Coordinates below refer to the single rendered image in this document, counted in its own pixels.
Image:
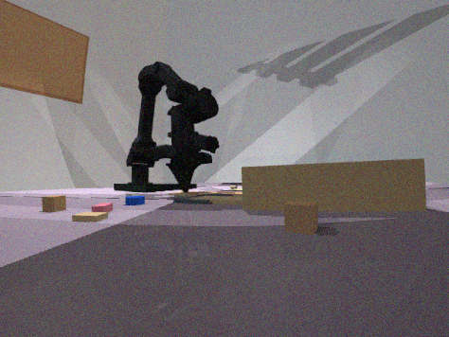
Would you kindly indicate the brown cube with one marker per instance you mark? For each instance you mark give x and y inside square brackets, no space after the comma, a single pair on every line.
[301,217]
[54,203]

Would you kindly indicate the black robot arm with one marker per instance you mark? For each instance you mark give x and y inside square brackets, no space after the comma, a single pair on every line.
[195,107]

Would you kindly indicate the blue block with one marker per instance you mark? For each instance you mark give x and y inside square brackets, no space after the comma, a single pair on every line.
[135,200]

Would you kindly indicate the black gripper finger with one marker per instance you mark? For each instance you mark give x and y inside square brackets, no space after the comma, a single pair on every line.
[180,171]
[190,172]

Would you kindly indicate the pink block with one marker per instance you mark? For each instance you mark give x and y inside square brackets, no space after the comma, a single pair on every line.
[105,207]

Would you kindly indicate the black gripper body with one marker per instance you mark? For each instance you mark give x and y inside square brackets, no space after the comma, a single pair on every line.
[176,152]

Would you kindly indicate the olive-brown flat strip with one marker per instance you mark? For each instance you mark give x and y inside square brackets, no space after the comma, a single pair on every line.
[90,217]

